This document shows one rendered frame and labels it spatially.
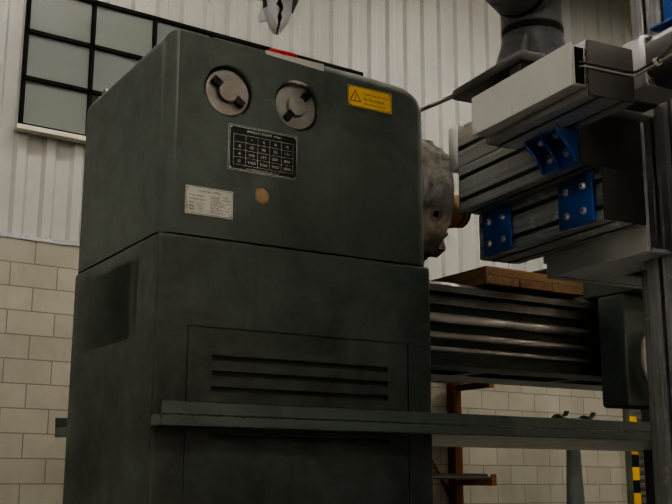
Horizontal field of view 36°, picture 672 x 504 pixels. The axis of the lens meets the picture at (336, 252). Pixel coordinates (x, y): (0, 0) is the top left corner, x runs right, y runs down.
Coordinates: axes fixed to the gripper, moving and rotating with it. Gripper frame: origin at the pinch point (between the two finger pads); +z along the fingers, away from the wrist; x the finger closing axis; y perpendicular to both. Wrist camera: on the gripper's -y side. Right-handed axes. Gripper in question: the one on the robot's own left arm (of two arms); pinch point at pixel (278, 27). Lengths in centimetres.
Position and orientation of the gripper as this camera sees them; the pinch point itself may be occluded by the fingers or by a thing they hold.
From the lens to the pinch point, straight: 216.0
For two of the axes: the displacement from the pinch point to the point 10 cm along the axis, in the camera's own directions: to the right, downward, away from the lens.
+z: -0.1, 9.8, -2.2
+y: -5.1, 1.8, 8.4
